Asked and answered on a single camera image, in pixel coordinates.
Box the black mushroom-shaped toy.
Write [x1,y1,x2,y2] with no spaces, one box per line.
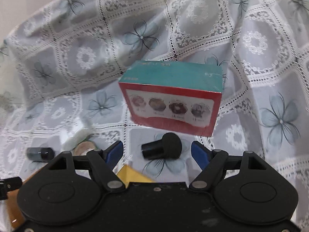
[141,132,182,160]

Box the grey tape roll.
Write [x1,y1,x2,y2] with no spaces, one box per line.
[26,147,55,162]

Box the yellow cardboard box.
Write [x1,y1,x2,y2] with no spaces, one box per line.
[117,165,154,186]

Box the green white plush toy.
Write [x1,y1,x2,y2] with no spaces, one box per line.
[60,128,91,151]

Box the red teal donut box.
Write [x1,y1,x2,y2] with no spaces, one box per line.
[118,60,223,137]

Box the white lace floral sofa cover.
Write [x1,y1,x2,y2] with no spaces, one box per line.
[1,0,308,230]

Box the orange brown flat case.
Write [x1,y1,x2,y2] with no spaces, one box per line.
[7,169,54,231]

